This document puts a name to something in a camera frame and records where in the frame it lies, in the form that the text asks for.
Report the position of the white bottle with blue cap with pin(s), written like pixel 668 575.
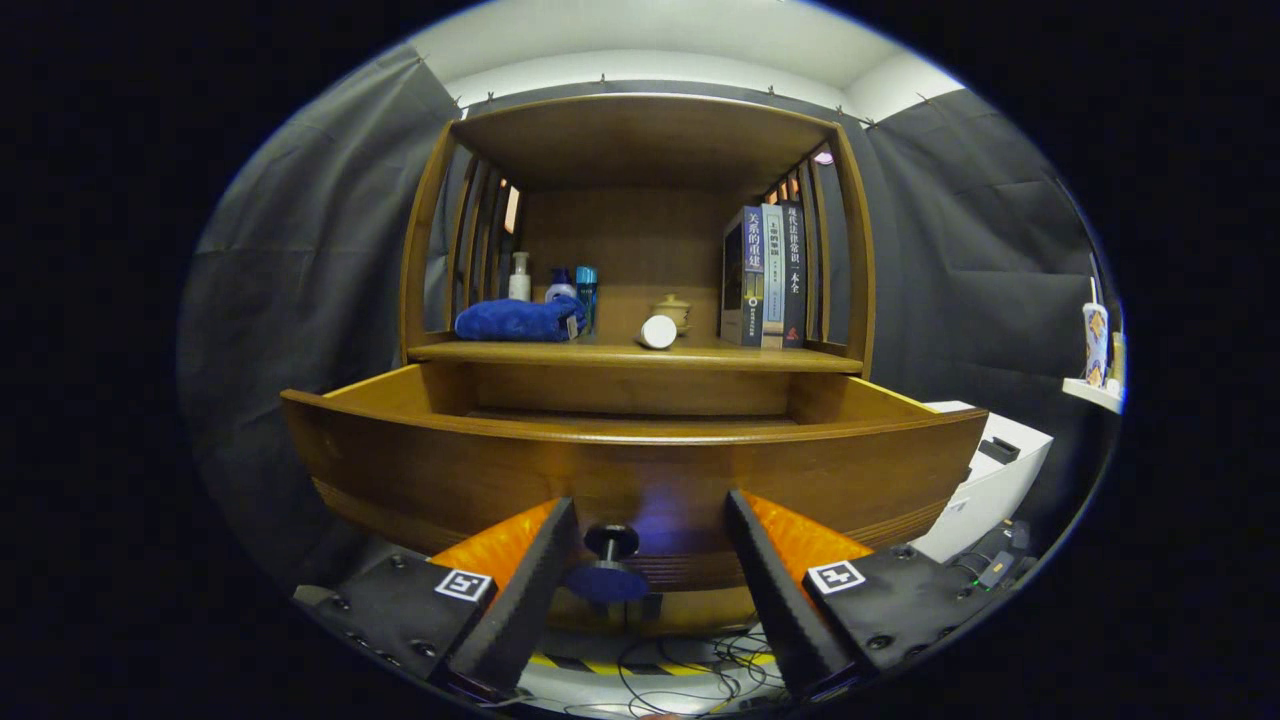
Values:
pixel 561 292

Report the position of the tall blue bottle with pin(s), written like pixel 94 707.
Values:
pixel 587 290

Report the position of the wooden drawer with black knob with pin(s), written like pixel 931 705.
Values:
pixel 650 470

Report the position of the wooden countertop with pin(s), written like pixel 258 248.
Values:
pixel 560 352

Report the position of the wooden cabinet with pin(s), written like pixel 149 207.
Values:
pixel 640 140

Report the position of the white cosmetic tube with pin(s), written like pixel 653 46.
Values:
pixel 659 332

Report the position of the black electronic device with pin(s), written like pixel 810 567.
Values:
pixel 1000 570

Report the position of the white pump bottle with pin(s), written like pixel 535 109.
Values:
pixel 519 287

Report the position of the black backdrop cloth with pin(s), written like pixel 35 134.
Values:
pixel 300 300

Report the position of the blue folded towel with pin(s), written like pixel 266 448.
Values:
pixel 515 320

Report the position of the yellow black hazard tape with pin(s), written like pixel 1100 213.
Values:
pixel 600 666

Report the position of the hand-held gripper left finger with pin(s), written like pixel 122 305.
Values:
pixel 525 595

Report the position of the beige lidded teacup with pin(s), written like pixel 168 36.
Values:
pixel 675 308

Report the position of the light grey-blue book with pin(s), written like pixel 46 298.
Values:
pixel 773 290

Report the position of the small white wall shelf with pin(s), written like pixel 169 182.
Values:
pixel 1095 397

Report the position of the white side cabinet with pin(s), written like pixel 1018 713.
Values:
pixel 990 490

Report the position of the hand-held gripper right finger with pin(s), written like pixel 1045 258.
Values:
pixel 775 600

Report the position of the black book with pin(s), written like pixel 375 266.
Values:
pixel 794 290

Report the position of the printed paper cup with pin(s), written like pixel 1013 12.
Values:
pixel 1096 345

